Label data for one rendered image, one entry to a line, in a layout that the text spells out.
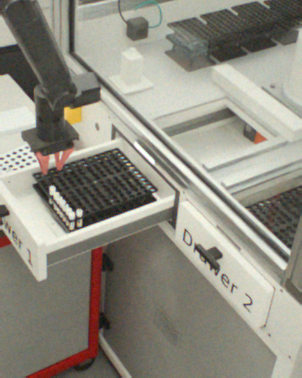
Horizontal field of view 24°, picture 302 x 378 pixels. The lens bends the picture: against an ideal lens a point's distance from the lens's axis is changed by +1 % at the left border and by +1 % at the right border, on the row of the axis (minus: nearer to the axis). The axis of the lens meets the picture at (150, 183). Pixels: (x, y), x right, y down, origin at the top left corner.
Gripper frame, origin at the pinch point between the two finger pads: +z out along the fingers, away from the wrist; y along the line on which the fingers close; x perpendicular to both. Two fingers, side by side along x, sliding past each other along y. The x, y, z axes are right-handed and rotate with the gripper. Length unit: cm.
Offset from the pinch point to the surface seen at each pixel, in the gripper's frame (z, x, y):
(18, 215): 4.0, 6.1, 10.4
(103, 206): 7.2, 8.9, -7.9
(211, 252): 5.5, 32.3, -19.3
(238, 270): 5.6, 38.7, -21.2
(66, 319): 66, -9, -8
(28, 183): 11.8, -10.3, 0.8
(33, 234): 3.8, 12.5, 10.1
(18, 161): 18.0, -25.4, -3.4
